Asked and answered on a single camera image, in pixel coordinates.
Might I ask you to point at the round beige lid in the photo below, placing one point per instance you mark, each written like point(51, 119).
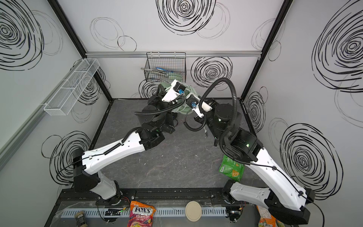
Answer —
point(193, 211)

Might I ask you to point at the green item in basket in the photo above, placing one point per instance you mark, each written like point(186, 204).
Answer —
point(179, 76)

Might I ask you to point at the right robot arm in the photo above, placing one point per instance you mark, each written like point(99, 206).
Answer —
point(284, 199)

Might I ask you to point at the white slotted cable duct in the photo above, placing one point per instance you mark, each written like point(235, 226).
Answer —
point(160, 213)

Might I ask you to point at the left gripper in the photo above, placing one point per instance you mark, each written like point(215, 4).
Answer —
point(159, 94)

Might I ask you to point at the green snack bag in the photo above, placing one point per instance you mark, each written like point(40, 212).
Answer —
point(231, 169)

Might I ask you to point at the orange snack bag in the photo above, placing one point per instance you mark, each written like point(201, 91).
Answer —
point(267, 220)

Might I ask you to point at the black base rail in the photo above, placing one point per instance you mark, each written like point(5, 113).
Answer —
point(208, 195)

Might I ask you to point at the black wire basket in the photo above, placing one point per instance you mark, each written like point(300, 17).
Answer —
point(156, 69)

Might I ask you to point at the aluminium wall rail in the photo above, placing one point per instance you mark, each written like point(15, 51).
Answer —
point(172, 54)

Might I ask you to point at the pink Fox's candy bag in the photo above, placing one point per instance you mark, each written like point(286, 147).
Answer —
point(141, 215)

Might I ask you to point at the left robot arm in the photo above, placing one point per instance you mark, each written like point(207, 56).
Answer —
point(156, 118)

